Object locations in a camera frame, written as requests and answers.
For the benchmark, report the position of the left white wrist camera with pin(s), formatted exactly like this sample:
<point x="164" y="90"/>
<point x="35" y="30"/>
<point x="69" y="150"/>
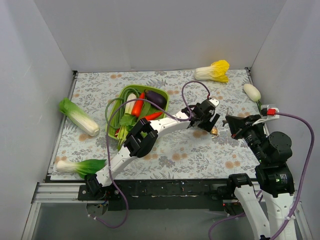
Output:
<point x="214" y="102"/>

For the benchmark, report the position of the red toy chili pepper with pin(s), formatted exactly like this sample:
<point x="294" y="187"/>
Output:
<point x="153" y="116"/>

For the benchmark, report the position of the yellow napa cabbage toy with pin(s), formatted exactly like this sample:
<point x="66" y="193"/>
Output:
<point x="217" y="72"/>

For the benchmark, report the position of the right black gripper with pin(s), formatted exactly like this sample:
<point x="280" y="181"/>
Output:
<point x="238" y="127"/>

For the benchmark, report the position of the green plastic basket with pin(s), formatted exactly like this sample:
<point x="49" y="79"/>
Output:
<point x="114" y="116"/>

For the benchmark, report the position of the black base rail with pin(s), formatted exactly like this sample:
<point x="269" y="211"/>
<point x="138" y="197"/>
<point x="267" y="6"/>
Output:
<point x="160" y="194"/>

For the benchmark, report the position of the silver keys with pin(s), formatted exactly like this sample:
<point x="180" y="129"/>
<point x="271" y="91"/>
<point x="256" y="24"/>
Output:
<point x="225" y="121"/>

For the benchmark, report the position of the purple toy eggplant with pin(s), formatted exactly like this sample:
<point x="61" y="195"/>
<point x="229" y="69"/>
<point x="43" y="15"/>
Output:
<point x="156" y="98"/>

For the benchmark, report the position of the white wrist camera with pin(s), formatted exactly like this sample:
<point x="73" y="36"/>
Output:
<point x="214" y="102"/>
<point x="268" y="112"/>

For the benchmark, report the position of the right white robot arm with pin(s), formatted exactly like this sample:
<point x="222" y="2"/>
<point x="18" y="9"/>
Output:
<point x="273" y="175"/>

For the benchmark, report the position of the floral table mat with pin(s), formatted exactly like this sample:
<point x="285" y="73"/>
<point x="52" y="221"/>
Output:
<point x="184" y="154"/>

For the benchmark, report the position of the white toy daikon radish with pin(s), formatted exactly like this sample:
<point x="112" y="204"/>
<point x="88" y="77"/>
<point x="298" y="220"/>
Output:
<point x="254" y="94"/>

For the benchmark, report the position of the orange toy carrot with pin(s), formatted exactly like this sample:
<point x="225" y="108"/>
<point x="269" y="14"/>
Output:
<point x="137" y="108"/>

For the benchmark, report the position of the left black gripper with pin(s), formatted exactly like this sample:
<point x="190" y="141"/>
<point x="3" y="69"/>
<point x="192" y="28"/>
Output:
<point x="208" y="122"/>

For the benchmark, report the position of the green napa cabbage toy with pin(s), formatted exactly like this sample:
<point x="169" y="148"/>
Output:
<point x="80" y="118"/>

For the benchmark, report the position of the green bok choy toy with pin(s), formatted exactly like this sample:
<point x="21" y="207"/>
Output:
<point x="82" y="168"/>

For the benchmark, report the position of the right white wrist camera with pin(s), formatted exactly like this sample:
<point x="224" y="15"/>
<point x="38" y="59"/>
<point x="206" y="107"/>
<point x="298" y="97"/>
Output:
<point x="268" y="112"/>

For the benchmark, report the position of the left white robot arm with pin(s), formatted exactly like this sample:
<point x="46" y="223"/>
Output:
<point x="141" y="139"/>

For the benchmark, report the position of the white toy radish in basket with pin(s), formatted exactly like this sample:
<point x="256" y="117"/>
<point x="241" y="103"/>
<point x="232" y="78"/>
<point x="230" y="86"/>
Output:
<point x="129" y="106"/>

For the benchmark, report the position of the brass padlock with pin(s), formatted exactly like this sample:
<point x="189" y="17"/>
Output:
<point x="214" y="132"/>

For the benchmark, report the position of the green leafy toy in basket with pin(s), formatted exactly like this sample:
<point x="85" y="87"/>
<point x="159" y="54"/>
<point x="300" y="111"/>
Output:
<point x="127" y="122"/>

